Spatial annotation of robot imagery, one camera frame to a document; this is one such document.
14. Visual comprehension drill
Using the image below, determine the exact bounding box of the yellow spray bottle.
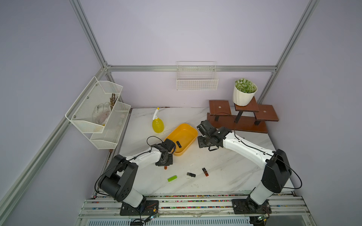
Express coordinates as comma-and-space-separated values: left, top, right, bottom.
152, 108, 165, 133

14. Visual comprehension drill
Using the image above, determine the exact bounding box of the white wire wall basket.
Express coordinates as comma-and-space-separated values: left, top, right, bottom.
176, 61, 219, 91

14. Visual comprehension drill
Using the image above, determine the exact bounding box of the white potted green plant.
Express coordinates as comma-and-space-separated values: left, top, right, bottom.
233, 78, 258, 106

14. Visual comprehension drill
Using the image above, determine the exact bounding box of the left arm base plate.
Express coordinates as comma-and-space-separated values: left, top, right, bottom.
120, 200, 159, 216

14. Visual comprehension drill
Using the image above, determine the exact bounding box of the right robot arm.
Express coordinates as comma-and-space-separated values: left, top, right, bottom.
197, 120, 293, 207

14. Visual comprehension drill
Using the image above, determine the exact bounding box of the red swivel usb drive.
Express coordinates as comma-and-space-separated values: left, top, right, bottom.
202, 168, 209, 177

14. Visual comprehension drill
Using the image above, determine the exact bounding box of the green usb flash drive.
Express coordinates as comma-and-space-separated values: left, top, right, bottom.
167, 175, 178, 182

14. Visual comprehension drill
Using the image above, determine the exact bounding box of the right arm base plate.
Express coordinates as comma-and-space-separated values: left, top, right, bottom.
232, 198, 272, 214

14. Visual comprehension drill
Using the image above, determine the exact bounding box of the white mesh wall shelf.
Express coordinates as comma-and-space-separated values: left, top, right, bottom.
65, 77, 131, 150

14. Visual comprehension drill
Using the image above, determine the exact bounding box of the brown wooden step stand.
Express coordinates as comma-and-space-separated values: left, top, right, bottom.
207, 97, 279, 134

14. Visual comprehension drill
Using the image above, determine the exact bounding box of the grey clear-cap usb drive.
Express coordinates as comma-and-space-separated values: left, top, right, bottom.
187, 172, 196, 178

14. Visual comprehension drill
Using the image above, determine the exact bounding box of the yellow storage box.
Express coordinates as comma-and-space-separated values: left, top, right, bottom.
166, 123, 198, 156

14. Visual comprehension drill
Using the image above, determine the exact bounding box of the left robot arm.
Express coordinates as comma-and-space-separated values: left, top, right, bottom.
95, 139, 177, 212

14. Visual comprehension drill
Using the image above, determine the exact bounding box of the clear plastic glove in shelf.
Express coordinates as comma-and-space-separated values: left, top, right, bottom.
92, 102, 111, 126

